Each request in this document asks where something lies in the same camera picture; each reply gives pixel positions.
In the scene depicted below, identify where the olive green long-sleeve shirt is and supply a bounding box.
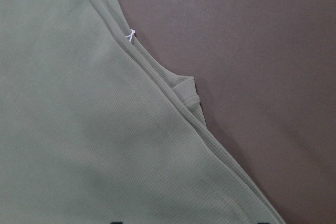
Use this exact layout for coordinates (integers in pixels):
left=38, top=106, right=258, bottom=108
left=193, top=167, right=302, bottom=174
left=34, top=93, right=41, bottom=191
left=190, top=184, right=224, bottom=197
left=1, top=0, right=284, bottom=223

